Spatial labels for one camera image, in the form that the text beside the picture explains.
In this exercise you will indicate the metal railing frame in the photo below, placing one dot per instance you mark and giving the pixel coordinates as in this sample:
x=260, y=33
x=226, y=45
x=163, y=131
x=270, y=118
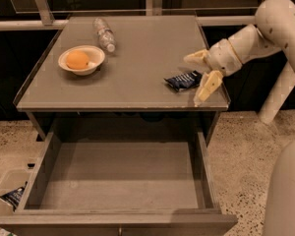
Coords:
x=55, y=14

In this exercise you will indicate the open grey top drawer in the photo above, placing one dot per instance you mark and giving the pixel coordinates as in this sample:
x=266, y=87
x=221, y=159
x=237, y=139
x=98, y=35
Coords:
x=97, y=187

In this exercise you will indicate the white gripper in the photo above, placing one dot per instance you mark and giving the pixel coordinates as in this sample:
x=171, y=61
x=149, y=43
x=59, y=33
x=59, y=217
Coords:
x=223, y=58

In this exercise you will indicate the white paper bowl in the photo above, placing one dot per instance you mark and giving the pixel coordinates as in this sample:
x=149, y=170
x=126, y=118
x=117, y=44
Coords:
x=96, y=58

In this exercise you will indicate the clear plastic water bottle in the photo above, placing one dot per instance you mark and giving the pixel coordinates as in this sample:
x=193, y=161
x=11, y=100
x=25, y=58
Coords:
x=104, y=34

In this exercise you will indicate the blue rxbar blueberry wrapper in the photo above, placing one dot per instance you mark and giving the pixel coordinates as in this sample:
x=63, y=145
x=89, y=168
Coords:
x=185, y=81

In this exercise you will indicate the grey cabinet with top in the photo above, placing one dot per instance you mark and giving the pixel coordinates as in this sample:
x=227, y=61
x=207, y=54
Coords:
x=149, y=50

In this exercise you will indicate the white diagonal support pole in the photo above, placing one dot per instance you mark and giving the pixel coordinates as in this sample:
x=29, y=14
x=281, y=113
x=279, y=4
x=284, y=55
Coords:
x=283, y=86

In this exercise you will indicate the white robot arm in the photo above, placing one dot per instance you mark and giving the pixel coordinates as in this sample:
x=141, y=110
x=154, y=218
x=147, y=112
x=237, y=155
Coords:
x=272, y=31

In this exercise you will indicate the blue snack packet on floor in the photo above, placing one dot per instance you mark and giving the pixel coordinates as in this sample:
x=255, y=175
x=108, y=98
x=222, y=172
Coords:
x=13, y=197

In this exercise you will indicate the orange fruit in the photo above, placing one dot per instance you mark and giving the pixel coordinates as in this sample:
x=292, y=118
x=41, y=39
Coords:
x=77, y=60

